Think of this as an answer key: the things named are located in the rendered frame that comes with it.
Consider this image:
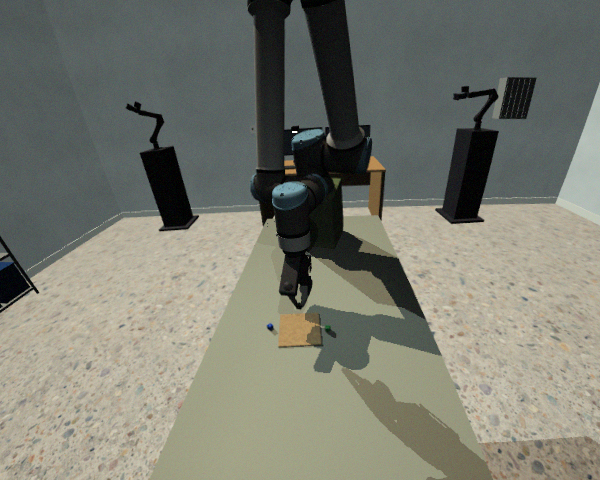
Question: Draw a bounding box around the tan flat mat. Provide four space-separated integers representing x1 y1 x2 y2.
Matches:
278 312 321 347

